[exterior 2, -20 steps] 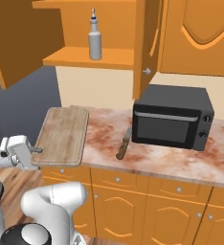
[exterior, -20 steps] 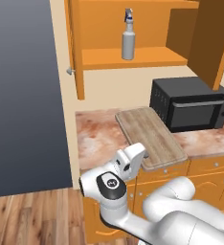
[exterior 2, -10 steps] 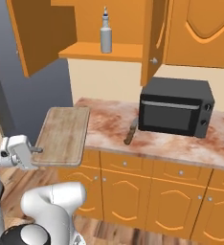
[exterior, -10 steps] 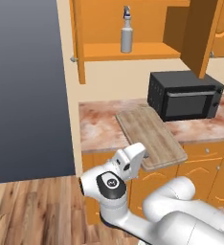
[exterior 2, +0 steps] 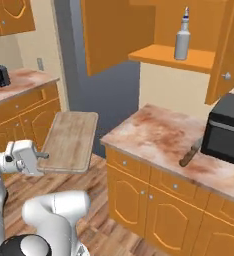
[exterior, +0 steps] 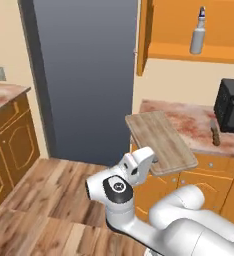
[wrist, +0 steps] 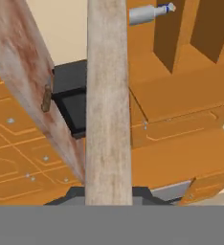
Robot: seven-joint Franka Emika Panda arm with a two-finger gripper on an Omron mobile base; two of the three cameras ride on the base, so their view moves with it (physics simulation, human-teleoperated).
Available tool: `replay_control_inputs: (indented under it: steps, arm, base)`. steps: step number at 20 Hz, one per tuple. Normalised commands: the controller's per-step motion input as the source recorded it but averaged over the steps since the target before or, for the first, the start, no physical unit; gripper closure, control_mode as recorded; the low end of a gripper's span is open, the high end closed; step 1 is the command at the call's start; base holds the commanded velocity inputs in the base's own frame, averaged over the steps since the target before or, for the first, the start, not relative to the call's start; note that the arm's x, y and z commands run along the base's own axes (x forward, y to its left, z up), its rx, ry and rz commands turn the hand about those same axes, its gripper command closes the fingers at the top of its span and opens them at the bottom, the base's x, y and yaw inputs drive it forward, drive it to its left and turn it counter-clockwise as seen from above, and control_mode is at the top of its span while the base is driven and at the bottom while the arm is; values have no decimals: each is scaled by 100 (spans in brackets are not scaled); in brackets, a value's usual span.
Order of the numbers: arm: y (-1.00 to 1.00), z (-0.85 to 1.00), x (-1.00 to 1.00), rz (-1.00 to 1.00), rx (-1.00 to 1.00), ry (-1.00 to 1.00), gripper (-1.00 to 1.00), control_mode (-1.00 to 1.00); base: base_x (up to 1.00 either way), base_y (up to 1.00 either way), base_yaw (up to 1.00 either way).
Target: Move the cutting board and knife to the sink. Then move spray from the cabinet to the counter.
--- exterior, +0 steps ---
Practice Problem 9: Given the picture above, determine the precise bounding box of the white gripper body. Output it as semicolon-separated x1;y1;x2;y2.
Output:
132;146;156;185

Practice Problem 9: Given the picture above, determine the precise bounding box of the wooden cutting board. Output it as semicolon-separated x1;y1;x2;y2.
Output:
124;110;199;177

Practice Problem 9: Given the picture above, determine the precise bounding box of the grey spray bottle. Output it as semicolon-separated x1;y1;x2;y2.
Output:
189;5;207;56

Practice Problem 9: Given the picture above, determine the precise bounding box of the brown base cabinet run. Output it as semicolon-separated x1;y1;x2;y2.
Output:
0;93;42;218

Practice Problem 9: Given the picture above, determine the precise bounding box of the orange drawer front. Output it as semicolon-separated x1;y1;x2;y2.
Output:
191;152;234;181

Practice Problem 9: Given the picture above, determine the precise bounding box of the dark grey fridge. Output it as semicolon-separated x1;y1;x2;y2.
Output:
17;0;139;168

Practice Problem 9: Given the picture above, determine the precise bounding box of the black microwave oven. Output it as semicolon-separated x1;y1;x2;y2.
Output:
213;78;234;135

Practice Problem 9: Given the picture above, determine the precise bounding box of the knife with brown handle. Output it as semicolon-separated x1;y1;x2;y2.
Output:
209;118;222;147

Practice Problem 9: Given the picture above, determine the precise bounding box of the orange wall cabinet door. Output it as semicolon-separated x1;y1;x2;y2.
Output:
136;0;155;77

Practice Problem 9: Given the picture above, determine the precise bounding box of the open orange wall cabinet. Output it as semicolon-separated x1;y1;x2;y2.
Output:
145;0;234;66

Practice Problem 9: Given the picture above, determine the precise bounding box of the grey wall socket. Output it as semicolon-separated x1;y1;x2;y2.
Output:
0;65;8;82

